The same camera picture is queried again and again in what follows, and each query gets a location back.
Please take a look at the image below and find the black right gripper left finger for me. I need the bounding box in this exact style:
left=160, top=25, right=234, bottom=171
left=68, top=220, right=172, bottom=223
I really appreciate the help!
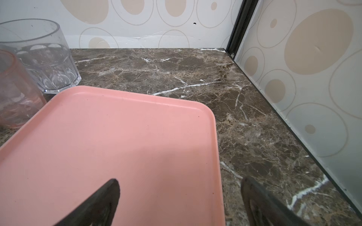
left=56, top=179, right=120, bottom=226

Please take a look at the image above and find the black corner frame post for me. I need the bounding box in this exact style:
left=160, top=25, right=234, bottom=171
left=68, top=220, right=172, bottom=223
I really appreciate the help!
left=225, top=0, right=259, bottom=60

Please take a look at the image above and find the clear faceted short tumbler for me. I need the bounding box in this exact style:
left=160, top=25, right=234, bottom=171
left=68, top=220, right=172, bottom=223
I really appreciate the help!
left=1, top=18, right=82, bottom=94

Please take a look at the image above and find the pink plastic tray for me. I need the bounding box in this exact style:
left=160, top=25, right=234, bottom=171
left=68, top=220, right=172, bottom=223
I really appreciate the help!
left=1, top=86, right=225, bottom=226

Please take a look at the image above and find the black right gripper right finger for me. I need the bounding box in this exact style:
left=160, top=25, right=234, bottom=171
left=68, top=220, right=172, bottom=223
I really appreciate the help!
left=240, top=177, right=309, bottom=226

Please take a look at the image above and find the pink translucent tumbler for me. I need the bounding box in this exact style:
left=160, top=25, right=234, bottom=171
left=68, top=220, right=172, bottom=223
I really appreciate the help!
left=1, top=50, right=47, bottom=129

